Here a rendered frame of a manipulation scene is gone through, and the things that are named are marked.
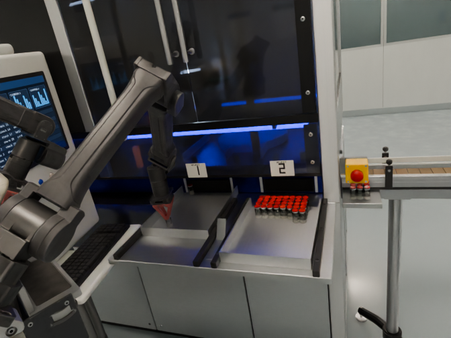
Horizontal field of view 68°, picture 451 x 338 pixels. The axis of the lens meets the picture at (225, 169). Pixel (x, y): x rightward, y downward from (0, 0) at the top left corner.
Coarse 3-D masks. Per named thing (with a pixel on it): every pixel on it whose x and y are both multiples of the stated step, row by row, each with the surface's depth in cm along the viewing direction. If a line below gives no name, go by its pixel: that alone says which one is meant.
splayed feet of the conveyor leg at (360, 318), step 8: (360, 312) 173; (368, 312) 169; (360, 320) 175; (376, 320) 161; (384, 320) 160; (384, 328) 154; (400, 328) 153; (384, 336) 153; (392, 336) 150; (400, 336) 150
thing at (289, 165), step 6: (270, 162) 121; (276, 162) 120; (282, 162) 120; (288, 162) 119; (270, 168) 122; (276, 168) 121; (288, 168) 120; (276, 174) 122; (282, 174) 121; (288, 174) 121; (294, 174) 120
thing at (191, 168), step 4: (188, 164) 133; (192, 164) 132; (196, 164) 131; (200, 164) 131; (204, 164) 130; (188, 168) 133; (192, 168) 133; (196, 168) 132; (200, 168) 131; (204, 168) 131; (188, 172) 134; (192, 172) 133; (196, 172) 133; (200, 172) 132; (204, 172) 132; (188, 176) 135; (192, 176) 134; (196, 176) 134; (200, 176) 133; (204, 176) 132
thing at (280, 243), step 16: (320, 208) 114; (240, 224) 114; (256, 224) 114; (272, 224) 113; (288, 224) 111; (304, 224) 110; (240, 240) 107; (256, 240) 105; (272, 240) 104; (288, 240) 103; (304, 240) 101; (224, 256) 97; (240, 256) 95; (256, 256) 93; (272, 256) 91; (288, 256) 90; (304, 256) 94
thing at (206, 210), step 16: (176, 192) 142; (208, 192) 144; (224, 192) 142; (176, 208) 135; (192, 208) 133; (208, 208) 131; (224, 208) 124; (144, 224) 120; (160, 224) 125; (176, 224) 123; (192, 224) 121; (208, 224) 119
